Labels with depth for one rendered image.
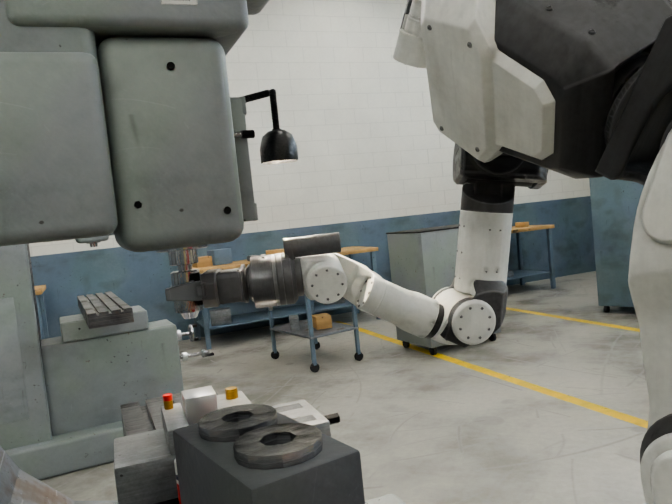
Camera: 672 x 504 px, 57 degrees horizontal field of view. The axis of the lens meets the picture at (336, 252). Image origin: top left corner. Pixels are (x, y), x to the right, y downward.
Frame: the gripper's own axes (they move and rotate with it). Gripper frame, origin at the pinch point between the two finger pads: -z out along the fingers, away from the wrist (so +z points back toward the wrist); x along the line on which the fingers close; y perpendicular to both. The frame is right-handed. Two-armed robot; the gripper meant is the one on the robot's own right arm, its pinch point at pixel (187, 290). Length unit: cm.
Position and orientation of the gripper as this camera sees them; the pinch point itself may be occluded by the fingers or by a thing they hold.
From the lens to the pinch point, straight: 105.7
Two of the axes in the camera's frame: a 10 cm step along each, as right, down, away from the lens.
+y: 1.1, 9.9, 0.6
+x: 0.8, 0.5, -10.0
